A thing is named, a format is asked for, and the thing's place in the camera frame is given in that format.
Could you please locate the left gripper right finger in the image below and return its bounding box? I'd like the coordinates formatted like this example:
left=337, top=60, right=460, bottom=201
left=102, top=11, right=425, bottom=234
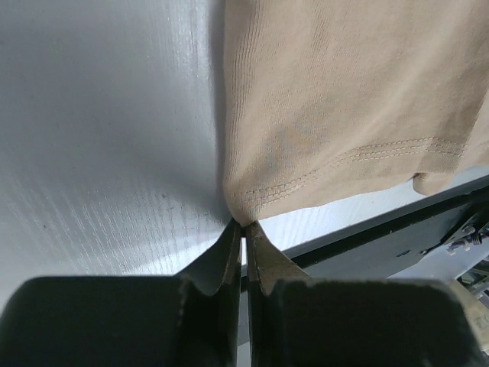
left=245, top=223, right=474, bottom=366

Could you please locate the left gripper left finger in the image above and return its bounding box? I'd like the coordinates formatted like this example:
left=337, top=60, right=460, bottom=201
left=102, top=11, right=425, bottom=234
left=1, top=222, right=241, bottom=366

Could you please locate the beige t shirt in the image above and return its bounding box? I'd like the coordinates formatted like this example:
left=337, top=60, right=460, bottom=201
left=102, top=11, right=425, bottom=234
left=223, top=1, right=488, bottom=225

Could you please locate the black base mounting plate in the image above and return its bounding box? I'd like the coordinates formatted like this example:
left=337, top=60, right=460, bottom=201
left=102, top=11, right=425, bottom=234
left=285, top=177, right=488, bottom=279

